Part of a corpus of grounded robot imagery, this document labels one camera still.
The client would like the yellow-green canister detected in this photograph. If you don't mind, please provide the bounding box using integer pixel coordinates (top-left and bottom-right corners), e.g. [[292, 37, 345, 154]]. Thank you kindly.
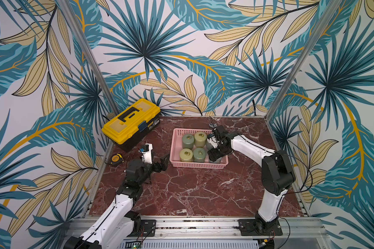
[[194, 132, 207, 147], [179, 148, 193, 162]]

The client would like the yellow black tape measure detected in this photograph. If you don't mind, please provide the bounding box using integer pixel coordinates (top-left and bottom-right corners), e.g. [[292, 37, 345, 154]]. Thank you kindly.
[[109, 153, 124, 167]]

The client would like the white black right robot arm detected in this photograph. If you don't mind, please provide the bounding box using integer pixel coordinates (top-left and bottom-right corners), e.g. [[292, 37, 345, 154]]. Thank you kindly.
[[207, 126, 296, 223]]

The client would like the blue canister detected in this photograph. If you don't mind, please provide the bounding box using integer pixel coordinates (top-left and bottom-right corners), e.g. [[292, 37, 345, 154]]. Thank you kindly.
[[209, 158, 222, 164], [206, 141, 213, 150]]

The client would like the aluminium front rail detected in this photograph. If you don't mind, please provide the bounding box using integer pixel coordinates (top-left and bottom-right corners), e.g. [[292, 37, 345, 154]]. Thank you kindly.
[[62, 216, 332, 249]]

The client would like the pink perforated plastic basket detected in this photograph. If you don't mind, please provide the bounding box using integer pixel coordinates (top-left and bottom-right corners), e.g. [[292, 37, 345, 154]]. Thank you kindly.
[[170, 128, 229, 170]]

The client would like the aluminium frame post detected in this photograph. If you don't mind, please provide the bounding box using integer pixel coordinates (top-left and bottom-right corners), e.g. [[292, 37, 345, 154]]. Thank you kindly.
[[58, 0, 120, 115], [265, 0, 342, 123]]

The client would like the left aluminium frame post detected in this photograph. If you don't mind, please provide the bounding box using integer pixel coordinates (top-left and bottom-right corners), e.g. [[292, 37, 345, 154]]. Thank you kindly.
[[58, 0, 120, 115]]

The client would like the yellow black plastic toolbox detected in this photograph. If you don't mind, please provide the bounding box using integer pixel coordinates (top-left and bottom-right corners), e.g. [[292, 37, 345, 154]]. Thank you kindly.
[[102, 99, 161, 152]]

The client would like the right aluminium frame post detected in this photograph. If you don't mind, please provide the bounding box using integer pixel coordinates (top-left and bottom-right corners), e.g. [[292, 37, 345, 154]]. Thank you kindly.
[[265, 0, 342, 123]]

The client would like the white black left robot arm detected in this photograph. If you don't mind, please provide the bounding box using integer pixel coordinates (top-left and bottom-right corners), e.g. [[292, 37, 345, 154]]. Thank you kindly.
[[63, 154, 170, 249]]

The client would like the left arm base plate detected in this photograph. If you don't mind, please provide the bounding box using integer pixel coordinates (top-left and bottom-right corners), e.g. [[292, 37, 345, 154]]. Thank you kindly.
[[128, 220, 156, 238]]

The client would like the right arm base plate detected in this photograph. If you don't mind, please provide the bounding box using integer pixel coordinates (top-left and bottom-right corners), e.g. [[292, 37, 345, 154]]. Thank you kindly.
[[238, 218, 283, 237]]

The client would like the dark green back-left canister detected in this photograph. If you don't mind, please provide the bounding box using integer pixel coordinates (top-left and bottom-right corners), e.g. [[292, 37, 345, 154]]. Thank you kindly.
[[182, 134, 195, 150]]

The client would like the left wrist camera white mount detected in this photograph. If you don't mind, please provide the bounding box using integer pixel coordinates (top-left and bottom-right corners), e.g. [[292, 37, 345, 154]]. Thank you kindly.
[[139, 143, 153, 165]]

